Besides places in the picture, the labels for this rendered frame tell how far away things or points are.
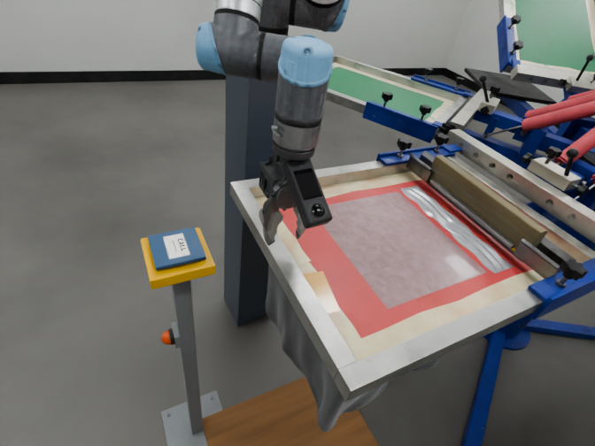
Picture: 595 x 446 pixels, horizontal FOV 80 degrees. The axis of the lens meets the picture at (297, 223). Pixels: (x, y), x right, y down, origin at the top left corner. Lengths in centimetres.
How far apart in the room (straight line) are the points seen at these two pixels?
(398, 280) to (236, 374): 105
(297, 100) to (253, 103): 57
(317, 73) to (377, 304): 46
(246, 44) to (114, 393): 144
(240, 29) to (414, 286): 60
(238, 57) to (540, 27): 202
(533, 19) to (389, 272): 190
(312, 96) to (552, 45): 198
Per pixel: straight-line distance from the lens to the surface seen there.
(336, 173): 104
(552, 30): 250
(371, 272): 81
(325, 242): 85
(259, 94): 109
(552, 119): 167
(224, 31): 65
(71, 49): 442
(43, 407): 180
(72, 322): 198
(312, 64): 52
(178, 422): 163
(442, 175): 113
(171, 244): 80
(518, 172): 128
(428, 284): 85
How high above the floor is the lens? 152
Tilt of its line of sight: 39 degrees down
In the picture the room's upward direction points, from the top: 10 degrees clockwise
